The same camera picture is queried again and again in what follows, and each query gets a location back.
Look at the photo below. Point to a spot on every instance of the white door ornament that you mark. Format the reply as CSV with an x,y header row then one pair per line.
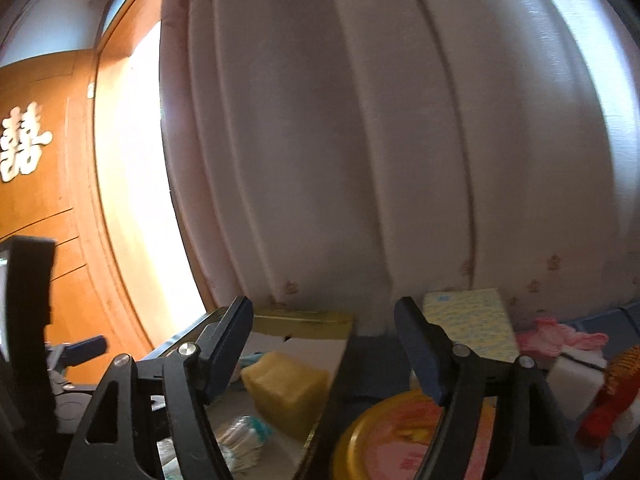
x,y
27,135

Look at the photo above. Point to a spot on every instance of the pink knitted cloth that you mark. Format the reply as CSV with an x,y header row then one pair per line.
x,y
545,340

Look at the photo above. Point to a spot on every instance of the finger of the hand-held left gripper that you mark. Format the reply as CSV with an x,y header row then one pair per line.
x,y
90,346

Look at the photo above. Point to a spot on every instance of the white sponge with dark stripe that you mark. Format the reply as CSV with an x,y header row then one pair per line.
x,y
570,380

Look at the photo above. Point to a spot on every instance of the orange wooden door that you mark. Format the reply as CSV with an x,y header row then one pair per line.
x,y
50,210

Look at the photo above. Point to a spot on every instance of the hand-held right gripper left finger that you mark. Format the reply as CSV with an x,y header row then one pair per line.
x,y
225,360

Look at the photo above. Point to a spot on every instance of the clear plastic pack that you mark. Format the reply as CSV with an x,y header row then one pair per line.
x,y
240,440

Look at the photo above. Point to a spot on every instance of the red gold embroidered pouch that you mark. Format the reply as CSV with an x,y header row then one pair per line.
x,y
615,400

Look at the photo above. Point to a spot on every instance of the rectangular gold metal tin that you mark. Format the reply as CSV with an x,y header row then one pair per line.
x,y
310,321

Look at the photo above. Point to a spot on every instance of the yellow floral tissue box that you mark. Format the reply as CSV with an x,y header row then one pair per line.
x,y
470,320

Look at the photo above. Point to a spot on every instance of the round gold tin pink label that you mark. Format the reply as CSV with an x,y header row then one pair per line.
x,y
390,440

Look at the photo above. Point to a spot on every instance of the pale pink floral curtain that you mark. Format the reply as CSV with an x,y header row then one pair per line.
x,y
375,135

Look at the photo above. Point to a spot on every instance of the orange wooden door frame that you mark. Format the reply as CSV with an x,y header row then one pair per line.
x,y
135,0

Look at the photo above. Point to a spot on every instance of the yellow sponge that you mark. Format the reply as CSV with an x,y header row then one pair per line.
x,y
290,390

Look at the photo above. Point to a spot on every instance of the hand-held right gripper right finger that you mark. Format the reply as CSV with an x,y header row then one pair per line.
x,y
425,355

